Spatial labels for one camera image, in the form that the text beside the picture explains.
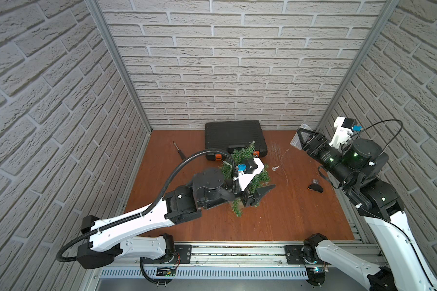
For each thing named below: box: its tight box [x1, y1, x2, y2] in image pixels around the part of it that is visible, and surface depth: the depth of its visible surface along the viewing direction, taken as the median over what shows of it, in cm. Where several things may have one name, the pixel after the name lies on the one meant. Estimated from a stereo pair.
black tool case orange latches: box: [204, 120, 268, 162], surface depth 115 cm
